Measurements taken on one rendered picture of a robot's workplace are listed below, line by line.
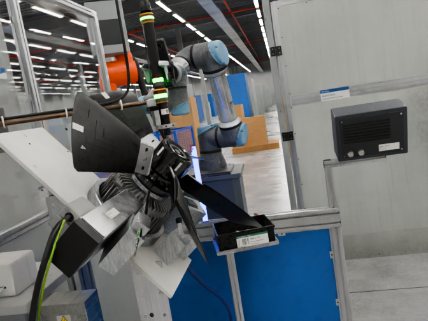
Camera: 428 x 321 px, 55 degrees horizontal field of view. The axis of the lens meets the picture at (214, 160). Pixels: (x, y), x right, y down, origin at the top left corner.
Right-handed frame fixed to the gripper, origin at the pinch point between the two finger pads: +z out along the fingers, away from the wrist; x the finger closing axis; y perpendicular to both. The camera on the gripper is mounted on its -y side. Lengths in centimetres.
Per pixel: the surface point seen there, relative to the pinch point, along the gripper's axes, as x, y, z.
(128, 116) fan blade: 10.9, 15.3, -0.7
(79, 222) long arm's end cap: 9, 37, 46
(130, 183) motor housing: 8.9, 35.0, 12.9
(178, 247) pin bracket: -2, 57, 12
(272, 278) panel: -25, 92, -39
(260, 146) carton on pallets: 30, 135, -914
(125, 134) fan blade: 4.9, 20.0, 19.7
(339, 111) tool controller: -60, 26, -37
